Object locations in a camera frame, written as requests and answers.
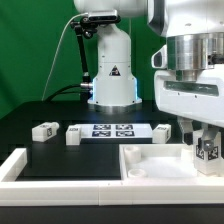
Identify white marker base plate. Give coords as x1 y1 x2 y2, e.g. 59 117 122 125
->
81 123 152 139

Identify green backdrop curtain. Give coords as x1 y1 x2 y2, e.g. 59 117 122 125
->
0 0 165 118

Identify white U-shaped fence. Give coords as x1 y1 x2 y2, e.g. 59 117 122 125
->
0 148 224 206

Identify grey camera on mount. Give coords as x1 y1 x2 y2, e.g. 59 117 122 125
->
83 10 120 24

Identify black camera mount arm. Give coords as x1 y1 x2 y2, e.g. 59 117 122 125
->
70 20 97 89

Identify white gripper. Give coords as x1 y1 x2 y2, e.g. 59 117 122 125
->
151 45 224 151

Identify white camera cable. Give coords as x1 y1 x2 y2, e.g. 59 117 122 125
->
41 12 90 102

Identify black base cables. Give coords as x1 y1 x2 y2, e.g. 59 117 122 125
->
43 83 90 102

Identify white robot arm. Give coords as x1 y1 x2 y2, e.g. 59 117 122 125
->
73 0 224 151

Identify white square tabletop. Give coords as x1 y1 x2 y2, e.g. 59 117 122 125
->
119 144 224 179

